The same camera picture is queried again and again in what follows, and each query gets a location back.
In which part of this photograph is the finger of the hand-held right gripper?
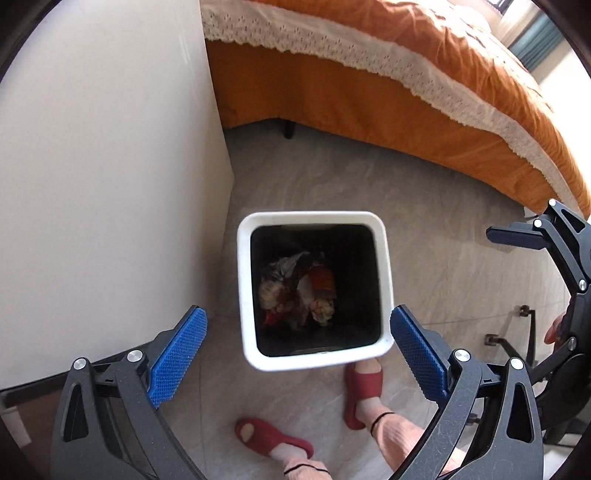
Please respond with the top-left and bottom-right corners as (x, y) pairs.
(486, 198), (591, 292)

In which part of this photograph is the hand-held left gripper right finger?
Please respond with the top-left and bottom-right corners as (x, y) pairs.
(389, 304), (544, 480)

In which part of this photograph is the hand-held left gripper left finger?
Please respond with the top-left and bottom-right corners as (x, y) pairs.
(51, 305), (208, 480)

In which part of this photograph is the white trash bin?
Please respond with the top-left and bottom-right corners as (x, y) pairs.
(237, 211), (396, 372)

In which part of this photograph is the red white wrapper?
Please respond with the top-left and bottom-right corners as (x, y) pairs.
(311, 298), (336, 325)

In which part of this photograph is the red silver wrapper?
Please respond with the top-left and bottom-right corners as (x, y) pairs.
(259, 281), (301, 326)

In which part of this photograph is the red plastic bag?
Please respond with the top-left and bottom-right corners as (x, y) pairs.
(305, 267), (337, 298)

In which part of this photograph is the person's right hand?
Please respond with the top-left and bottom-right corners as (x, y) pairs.
(544, 311), (566, 344)

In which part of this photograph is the black office chair base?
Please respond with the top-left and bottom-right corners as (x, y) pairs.
(484, 305), (591, 446)

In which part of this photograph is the red slipper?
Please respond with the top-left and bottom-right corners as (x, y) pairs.
(342, 362), (385, 431)
(235, 418), (315, 462)

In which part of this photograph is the right red slipper foot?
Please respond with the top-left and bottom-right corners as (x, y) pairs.
(355, 357), (467, 478)

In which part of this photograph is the person's left leg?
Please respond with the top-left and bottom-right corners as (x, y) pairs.
(272, 443), (333, 480)

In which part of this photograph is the white cabinet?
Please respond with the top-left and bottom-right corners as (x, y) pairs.
(0, 0), (236, 402)

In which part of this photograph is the orange bed skirt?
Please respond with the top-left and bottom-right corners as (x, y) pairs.
(205, 39), (591, 217)

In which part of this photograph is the teal curtain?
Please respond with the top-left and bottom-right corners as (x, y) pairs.
(508, 18), (564, 70)

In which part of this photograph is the orange blanket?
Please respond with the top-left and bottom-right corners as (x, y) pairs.
(252, 0), (561, 116)

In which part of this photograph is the bed with orange cover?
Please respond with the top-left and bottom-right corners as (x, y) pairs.
(200, 0), (591, 208)

